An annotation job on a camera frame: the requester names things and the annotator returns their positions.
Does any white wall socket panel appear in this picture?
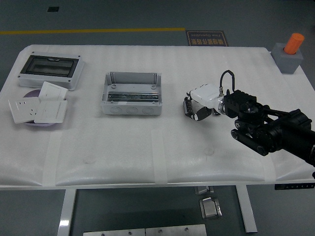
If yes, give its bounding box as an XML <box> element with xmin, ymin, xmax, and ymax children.
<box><xmin>7</xmin><ymin>97</ymin><xmax>42</xmax><ymax>124</ymax></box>

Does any open grey junction box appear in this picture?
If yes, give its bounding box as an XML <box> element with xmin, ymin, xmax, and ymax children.
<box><xmin>100</xmin><ymin>71</ymin><xmax>163</xmax><ymax>116</ymax></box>

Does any black table control panel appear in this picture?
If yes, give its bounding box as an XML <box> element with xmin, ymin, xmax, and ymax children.
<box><xmin>275</xmin><ymin>183</ymin><xmax>315</xmax><ymax>190</ymax></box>

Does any grey block holder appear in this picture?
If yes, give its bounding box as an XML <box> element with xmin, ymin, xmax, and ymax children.
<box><xmin>271</xmin><ymin>43</ymin><xmax>304</xmax><ymax>74</ymax></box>

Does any white wall switch panel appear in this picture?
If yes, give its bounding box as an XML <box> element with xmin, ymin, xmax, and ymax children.
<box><xmin>33</xmin><ymin>100</ymin><xmax>68</xmax><ymax>123</ymax></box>
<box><xmin>38</xmin><ymin>81</ymin><xmax>68</xmax><ymax>101</ymax></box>

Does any purple round plate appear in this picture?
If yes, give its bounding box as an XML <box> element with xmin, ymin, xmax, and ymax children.
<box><xmin>21</xmin><ymin>89</ymin><xmax>68</xmax><ymax>128</ymax></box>

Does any metal mounting rail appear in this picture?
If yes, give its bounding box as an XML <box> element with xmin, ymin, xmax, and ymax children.
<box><xmin>107</xmin><ymin>91</ymin><xmax>160</xmax><ymax>102</ymax></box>

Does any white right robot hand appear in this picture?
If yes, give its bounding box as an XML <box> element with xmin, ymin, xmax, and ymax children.
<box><xmin>183</xmin><ymin>83</ymin><xmax>223</xmax><ymax>121</ymax></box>

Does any yellow floor line tape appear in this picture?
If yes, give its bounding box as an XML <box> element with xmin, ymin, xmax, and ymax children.
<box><xmin>0</xmin><ymin>27</ymin><xmax>186</xmax><ymax>35</ymax></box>

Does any grey enclosure with dark cover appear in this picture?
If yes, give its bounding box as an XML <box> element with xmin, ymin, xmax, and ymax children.
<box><xmin>17</xmin><ymin>51</ymin><xmax>86</xmax><ymax>91</ymax></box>

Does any white foam table mat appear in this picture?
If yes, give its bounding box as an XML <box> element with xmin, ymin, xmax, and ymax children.
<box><xmin>0</xmin><ymin>44</ymin><xmax>315</xmax><ymax>189</ymax></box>

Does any orange cylinder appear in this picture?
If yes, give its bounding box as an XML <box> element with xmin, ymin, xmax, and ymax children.
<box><xmin>283</xmin><ymin>32</ymin><xmax>305</xmax><ymax>55</ymax></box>

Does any black floor sign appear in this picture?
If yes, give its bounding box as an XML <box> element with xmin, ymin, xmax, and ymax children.
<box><xmin>186</xmin><ymin>30</ymin><xmax>229</xmax><ymax>47</ymax></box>

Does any small silver metal block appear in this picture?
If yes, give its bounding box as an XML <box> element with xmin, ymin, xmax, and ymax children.
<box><xmin>194</xmin><ymin>186</ymin><xmax>215</xmax><ymax>196</ymax></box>

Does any white table leg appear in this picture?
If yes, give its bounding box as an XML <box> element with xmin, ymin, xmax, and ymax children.
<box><xmin>57</xmin><ymin>188</ymin><xmax>77</xmax><ymax>236</ymax></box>
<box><xmin>235</xmin><ymin>184</ymin><xmax>258</xmax><ymax>234</ymax></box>

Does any large silver metal block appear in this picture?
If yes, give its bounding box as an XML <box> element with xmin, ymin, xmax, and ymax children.
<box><xmin>199</xmin><ymin>196</ymin><xmax>223</xmax><ymax>220</ymax></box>

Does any grey metal plate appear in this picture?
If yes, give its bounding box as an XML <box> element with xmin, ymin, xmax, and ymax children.
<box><xmin>145</xmin><ymin>224</ymin><xmax>207</xmax><ymax>236</ymax></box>
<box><xmin>83</xmin><ymin>228</ymin><xmax>146</xmax><ymax>236</ymax></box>

